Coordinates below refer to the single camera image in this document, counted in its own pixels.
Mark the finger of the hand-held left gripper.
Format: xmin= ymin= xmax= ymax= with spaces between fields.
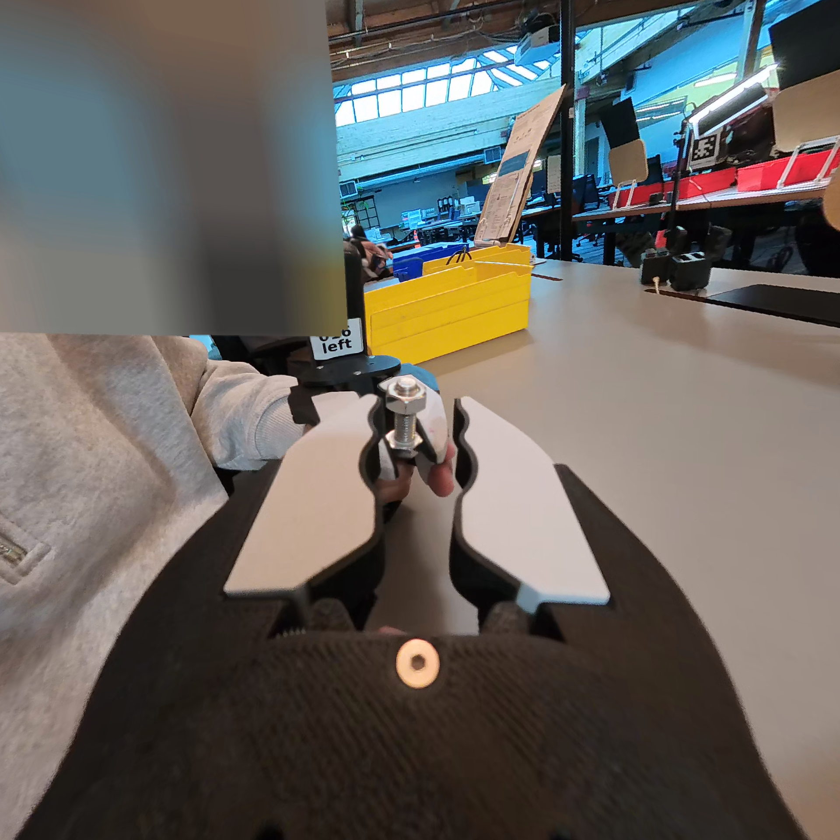
xmin=312 ymin=391 xmax=399 ymax=481
xmin=413 ymin=390 xmax=452 ymax=484

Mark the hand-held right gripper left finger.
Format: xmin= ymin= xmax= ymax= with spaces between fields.
xmin=223 ymin=394 xmax=388 ymax=601

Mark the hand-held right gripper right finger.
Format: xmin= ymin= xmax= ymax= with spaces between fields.
xmin=449 ymin=395 xmax=611 ymax=614

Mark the metal bolt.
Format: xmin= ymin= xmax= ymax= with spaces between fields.
xmin=384 ymin=378 xmax=426 ymax=462

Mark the metal hex nut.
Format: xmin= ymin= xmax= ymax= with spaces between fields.
xmin=385 ymin=377 xmax=429 ymax=413

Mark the person's left forearm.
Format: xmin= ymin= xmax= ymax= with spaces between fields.
xmin=190 ymin=357 xmax=309 ymax=470

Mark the grey desk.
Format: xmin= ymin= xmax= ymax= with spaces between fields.
xmin=364 ymin=258 xmax=840 ymax=840

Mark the person's left hand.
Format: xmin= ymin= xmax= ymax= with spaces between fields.
xmin=377 ymin=445 xmax=458 ymax=504

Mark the black office chair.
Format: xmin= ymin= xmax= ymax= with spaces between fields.
xmin=210 ymin=335 xmax=316 ymax=378

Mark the yellow plastic bin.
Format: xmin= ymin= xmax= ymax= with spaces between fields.
xmin=363 ymin=259 xmax=532 ymax=365
xmin=422 ymin=244 xmax=531 ymax=275

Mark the blue plastic bin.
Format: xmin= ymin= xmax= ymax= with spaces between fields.
xmin=392 ymin=244 xmax=462 ymax=277

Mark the person's grey hoodie torso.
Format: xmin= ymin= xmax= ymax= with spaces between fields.
xmin=0 ymin=333 xmax=231 ymax=840

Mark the brown document board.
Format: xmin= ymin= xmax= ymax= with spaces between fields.
xmin=472 ymin=85 xmax=567 ymax=247

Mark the black battery charger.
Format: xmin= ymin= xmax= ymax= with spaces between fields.
xmin=669 ymin=252 xmax=713 ymax=291

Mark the red plastic bin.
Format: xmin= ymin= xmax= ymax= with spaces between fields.
xmin=676 ymin=169 xmax=737 ymax=198
xmin=736 ymin=151 xmax=840 ymax=191
xmin=607 ymin=184 xmax=677 ymax=210

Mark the black steel column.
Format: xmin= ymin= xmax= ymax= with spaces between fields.
xmin=558 ymin=0 xmax=578 ymax=260

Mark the black lamp pole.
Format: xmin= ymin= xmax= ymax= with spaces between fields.
xmin=663 ymin=125 xmax=693 ymax=250

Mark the long wooden table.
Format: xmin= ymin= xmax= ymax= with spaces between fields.
xmin=521 ymin=184 xmax=840 ymax=217

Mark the fiducial marker tag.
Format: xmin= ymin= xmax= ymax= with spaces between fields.
xmin=689 ymin=131 xmax=726 ymax=170

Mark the LED light bar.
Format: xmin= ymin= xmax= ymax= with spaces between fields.
xmin=686 ymin=62 xmax=778 ymax=135

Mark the large rounded wooden board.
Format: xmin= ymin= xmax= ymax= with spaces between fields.
xmin=771 ymin=69 xmax=840 ymax=155

